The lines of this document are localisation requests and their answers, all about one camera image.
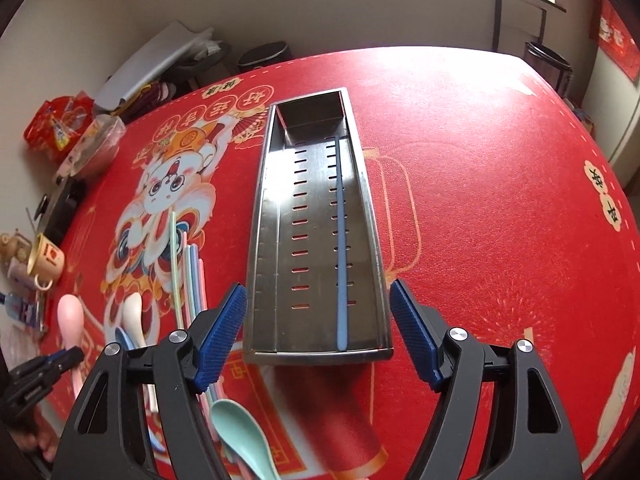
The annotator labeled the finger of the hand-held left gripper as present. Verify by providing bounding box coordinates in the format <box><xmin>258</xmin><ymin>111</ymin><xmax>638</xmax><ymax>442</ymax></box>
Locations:
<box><xmin>40</xmin><ymin>346</ymin><xmax>86</xmax><ymax>378</ymax></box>

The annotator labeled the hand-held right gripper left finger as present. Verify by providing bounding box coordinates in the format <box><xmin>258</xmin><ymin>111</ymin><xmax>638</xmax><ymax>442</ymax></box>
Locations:
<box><xmin>50</xmin><ymin>282</ymin><xmax>248</xmax><ymax>480</ymax></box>

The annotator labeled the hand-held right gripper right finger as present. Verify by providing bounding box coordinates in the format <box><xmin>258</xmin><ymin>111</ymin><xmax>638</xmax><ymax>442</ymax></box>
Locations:
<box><xmin>389</xmin><ymin>280</ymin><xmax>586</xmax><ymax>480</ymax></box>

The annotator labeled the pink spoon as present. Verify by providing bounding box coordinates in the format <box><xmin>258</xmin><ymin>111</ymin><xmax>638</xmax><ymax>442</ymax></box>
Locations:
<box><xmin>56</xmin><ymin>294</ymin><xmax>86</xmax><ymax>398</ymax></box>

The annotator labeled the blue chopstick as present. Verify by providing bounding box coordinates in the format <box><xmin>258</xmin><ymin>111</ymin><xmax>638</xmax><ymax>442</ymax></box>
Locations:
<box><xmin>336</xmin><ymin>137</ymin><xmax>349</xmax><ymax>350</ymax></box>
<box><xmin>187</xmin><ymin>244</ymin><xmax>200</xmax><ymax>328</ymax></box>

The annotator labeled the beige spoon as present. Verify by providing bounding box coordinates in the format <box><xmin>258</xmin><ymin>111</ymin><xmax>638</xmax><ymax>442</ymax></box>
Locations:
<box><xmin>121</xmin><ymin>292</ymin><xmax>158</xmax><ymax>413</ymax></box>

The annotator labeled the green spoon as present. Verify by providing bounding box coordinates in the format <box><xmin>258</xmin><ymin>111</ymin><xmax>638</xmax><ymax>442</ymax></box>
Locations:
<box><xmin>210</xmin><ymin>400</ymin><xmax>283</xmax><ymax>480</ymax></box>

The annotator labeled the stainless steel utensil tray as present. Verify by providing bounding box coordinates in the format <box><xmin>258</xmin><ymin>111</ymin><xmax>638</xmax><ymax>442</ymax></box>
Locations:
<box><xmin>243</xmin><ymin>87</ymin><xmax>394</xmax><ymax>365</ymax></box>

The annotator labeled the person's left hand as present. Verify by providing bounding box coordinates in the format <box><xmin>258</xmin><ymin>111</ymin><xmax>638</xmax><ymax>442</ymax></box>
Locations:
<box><xmin>20</xmin><ymin>422</ymin><xmax>58</xmax><ymax>463</ymax></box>

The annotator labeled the blue printed packet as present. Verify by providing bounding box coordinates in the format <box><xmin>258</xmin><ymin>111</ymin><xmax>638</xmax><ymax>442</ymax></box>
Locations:
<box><xmin>0</xmin><ymin>292</ymin><xmax>48</xmax><ymax>332</ymax></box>

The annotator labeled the purple cup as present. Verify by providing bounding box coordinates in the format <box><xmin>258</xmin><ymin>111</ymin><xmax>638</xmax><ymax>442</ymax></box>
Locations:
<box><xmin>7</xmin><ymin>256</ymin><xmax>37</xmax><ymax>291</ymax></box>

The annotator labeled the yellow mug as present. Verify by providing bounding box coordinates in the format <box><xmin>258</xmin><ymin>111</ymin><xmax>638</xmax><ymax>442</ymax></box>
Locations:
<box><xmin>27</xmin><ymin>234</ymin><xmax>66</xmax><ymax>291</ymax></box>

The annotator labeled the brown teapot figurine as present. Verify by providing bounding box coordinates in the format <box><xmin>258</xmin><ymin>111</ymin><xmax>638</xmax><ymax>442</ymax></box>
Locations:
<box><xmin>0</xmin><ymin>230</ymin><xmax>31</xmax><ymax>261</ymax></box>

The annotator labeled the red printed tablecloth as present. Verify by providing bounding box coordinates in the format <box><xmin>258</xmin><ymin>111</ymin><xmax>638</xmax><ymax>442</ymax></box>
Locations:
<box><xmin>37</xmin><ymin>47</ymin><xmax>640</xmax><ymax>480</ymax></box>

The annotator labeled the black box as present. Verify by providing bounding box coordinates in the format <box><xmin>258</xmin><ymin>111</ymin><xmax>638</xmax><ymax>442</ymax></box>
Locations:
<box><xmin>42</xmin><ymin>180</ymin><xmax>87</xmax><ymax>246</ymax></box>

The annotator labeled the clear plastic container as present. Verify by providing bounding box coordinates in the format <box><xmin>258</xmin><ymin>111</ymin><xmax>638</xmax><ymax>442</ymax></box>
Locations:
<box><xmin>55</xmin><ymin>115</ymin><xmax>126</xmax><ymax>181</ymax></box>

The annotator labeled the red snack bag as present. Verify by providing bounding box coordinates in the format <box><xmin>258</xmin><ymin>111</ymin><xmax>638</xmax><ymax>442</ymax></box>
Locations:
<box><xmin>25</xmin><ymin>95</ymin><xmax>96</xmax><ymax>161</ymax></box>

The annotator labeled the red and black cloth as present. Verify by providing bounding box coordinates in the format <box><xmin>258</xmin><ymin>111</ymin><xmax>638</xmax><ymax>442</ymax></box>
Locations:
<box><xmin>140</xmin><ymin>80</ymin><xmax>177</xmax><ymax>107</ymax></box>

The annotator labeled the black chair seat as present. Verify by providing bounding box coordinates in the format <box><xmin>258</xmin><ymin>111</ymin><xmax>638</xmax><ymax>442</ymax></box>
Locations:
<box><xmin>175</xmin><ymin>42</ymin><xmax>232</xmax><ymax>82</ymax></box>

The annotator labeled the black round stool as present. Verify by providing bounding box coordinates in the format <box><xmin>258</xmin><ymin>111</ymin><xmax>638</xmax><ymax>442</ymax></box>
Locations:
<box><xmin>524</xmin><ymin>41</ymin><xmax>572</xmax><ymax>99</ymax></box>
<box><xmin>237</xmin><ymin>42</ymin><xmax>292</xmax><ymax>72</ymax></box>

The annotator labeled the dark wooden chair back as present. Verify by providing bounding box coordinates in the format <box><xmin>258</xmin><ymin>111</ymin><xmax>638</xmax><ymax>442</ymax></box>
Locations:
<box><xmin>492</xmin><ymin>0</ymin><xmax>549</xmax><ymax>54</ymax></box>

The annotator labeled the red wall poster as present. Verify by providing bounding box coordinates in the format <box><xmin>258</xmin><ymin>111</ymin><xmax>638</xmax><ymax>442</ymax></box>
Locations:
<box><xmin>597</xmin><ymin>0</ymin><xmax>640</xmax><ymax>86</ymax></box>

